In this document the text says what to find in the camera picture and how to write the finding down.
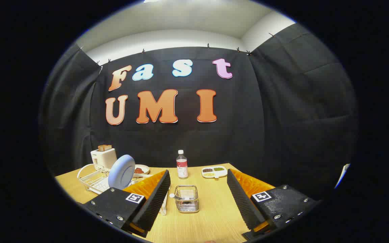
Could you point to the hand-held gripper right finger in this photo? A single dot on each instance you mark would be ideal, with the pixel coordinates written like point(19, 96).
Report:
point(243, 202)

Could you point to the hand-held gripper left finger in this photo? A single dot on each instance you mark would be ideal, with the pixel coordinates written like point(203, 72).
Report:
point(155, 199)

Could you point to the blue plate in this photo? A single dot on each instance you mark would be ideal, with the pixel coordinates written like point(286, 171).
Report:
point(122, 172)

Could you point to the white round plate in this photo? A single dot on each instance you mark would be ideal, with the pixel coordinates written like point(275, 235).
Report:
point(145, 167)

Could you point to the white divided dish with beans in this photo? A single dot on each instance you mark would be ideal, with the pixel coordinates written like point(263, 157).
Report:
point(214, 176)

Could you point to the reddish food pieces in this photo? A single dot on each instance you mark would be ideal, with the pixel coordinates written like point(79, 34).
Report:
point(139, 170)

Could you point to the clear bottle with red label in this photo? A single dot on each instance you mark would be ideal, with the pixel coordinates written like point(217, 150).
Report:
point(182, 167)

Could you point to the white drip tray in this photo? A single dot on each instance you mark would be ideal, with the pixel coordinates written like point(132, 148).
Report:
point(104, 185)

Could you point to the white toaster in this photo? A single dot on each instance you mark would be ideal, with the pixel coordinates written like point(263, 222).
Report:
point(105, 158)

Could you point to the toast slice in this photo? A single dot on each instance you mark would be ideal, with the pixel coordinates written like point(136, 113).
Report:
point(104, 147)

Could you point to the row of backdrop clips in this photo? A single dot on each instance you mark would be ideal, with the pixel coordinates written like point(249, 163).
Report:
point(208, 45)

